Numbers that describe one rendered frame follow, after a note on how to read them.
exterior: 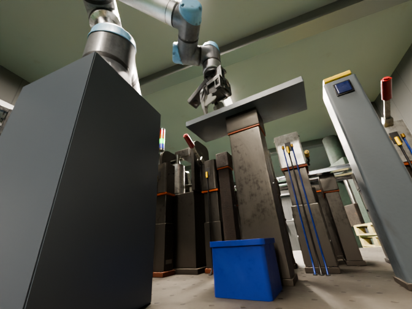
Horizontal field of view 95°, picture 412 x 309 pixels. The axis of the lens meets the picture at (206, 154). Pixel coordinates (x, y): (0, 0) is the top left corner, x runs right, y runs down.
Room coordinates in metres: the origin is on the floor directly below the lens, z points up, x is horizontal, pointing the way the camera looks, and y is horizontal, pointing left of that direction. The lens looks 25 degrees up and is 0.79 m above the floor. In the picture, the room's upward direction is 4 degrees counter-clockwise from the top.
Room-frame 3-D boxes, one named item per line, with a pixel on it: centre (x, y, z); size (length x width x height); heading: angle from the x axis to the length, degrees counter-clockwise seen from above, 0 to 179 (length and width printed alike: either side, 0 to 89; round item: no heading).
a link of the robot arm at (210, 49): (0.54, -0.04, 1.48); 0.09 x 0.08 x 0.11; 102
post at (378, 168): (0.39, -0.36, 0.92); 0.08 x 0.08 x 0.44; 62
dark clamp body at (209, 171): (0.71, -0.02, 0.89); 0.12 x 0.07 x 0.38; 152
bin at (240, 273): (0.43, -0.06, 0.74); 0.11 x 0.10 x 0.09; 62
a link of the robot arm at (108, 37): (0.35, 0.24, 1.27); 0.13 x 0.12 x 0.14; 12
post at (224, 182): (0.68, -0.07, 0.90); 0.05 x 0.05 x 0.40; 62
